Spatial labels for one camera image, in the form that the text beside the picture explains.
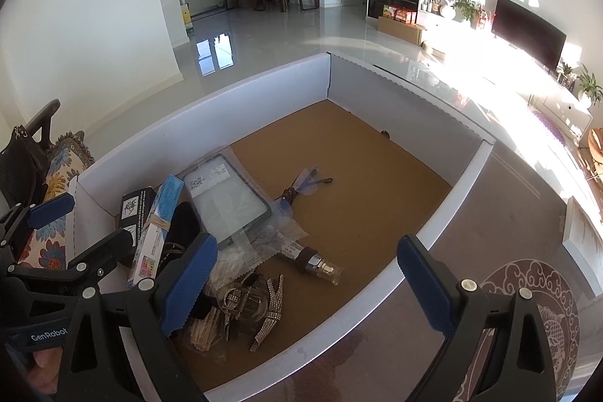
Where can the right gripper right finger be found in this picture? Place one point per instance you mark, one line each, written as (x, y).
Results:
(519, 364)

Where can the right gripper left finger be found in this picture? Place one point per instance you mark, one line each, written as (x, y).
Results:
(141, 326)

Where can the blue white medicine box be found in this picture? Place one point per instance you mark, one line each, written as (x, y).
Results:
(155, 230)

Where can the black rectangular box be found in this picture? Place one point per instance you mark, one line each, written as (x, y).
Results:
(135, 208)

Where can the rhinestone watch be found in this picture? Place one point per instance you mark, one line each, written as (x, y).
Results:
(252, 308)

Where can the phone case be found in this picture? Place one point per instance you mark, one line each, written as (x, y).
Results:
(249, 226)

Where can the gold cosmetic tube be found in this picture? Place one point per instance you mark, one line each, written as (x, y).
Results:
(309, 261)

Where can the bagged cotton swabs bundle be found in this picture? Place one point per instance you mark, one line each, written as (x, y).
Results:
(203, 334)

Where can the black pouch with trim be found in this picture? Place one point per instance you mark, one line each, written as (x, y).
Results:
(185, 228)

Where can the person left hand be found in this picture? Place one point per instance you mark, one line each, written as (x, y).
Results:
(44, 375)

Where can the floral cushion chair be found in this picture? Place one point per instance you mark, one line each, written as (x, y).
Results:
(34, 170)

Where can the white book on table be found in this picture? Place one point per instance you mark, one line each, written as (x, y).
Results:
(584, 245)

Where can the orange lounge chair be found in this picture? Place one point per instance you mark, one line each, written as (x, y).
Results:
(592, 155)

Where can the white cardboard tray box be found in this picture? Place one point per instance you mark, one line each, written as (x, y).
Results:
(400, 161)

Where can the green potted plant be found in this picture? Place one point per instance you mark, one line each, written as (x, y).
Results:
(591, 93)

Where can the white tv console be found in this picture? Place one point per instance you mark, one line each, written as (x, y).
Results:
(478, 52)

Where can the black flat television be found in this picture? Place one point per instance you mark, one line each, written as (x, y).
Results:
(528, 32)

